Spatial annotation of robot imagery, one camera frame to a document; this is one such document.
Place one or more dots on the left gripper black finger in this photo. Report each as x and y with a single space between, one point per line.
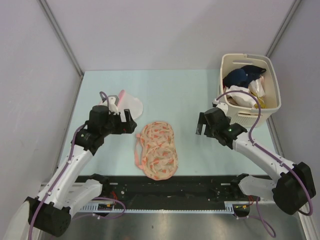
128 129
129 122

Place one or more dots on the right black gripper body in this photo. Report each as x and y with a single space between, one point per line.
210 132

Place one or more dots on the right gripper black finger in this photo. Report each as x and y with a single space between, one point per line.
200 131
201 120

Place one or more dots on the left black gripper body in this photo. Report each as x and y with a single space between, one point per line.
114 125

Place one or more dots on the floral orange bra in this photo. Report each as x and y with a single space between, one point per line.
155 151

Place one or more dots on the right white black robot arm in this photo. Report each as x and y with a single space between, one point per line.
290 185

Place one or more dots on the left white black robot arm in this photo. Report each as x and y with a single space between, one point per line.
53 208

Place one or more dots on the cream plastic laundry basket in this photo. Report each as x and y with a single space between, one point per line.
246 116

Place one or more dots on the white pink plastic bag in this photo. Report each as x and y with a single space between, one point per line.
256 86

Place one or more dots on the yellow garment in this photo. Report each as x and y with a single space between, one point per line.
261 100

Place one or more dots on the dark navy garment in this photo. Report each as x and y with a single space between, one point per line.
242 77

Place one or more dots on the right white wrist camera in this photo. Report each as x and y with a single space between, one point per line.
220 107

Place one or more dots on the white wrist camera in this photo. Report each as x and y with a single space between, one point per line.
112 104
220 107

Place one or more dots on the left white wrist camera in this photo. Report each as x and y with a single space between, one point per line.
112 104

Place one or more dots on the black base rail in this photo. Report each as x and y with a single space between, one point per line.
177 191

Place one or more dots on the white slotted cable duct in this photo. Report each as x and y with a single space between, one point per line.
226 207

